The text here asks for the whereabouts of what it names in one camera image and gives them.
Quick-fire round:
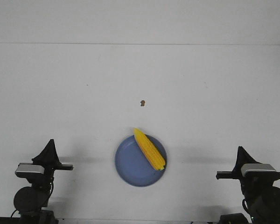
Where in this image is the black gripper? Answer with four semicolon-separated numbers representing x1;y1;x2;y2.
32;139;73;179
216;146;280;180

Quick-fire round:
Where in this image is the blue round plate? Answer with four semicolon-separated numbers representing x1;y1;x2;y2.
114;135;166;187

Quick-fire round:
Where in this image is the yellow corn cob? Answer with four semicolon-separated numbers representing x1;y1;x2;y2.
133;128;166;170

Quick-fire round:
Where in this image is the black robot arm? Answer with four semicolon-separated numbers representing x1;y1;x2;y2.
13;139;73;224
216;146;280;224

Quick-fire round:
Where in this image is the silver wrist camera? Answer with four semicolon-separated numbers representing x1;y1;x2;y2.
14;163;45;179
240;163;276;177

